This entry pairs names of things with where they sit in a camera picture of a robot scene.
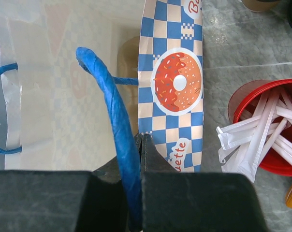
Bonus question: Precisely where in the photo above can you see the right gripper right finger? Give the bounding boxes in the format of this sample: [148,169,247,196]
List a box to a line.
[139,134,176,173]

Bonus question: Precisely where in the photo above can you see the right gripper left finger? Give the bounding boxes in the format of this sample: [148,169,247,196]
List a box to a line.
[93,134,143,183]

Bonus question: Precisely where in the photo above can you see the paper takeout bag blue handles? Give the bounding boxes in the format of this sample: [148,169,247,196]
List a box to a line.
[0,0,202,232]

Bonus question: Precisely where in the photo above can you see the cardboard cup carrier tray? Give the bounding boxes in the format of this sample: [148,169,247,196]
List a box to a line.
[117,36,140,107]

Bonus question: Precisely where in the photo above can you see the red cup with stirrers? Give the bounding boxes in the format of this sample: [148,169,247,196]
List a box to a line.
[216,79,292,182]

